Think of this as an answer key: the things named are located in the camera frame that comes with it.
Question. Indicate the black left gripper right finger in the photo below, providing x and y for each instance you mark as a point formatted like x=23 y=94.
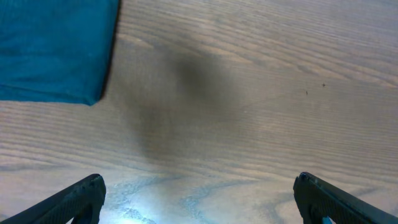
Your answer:
x=320 y=202

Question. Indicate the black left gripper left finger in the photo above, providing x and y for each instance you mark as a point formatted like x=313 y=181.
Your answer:
x=79 y=203

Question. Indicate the folded dark blue shorts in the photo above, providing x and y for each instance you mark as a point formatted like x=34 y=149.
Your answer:
x=56 y=50

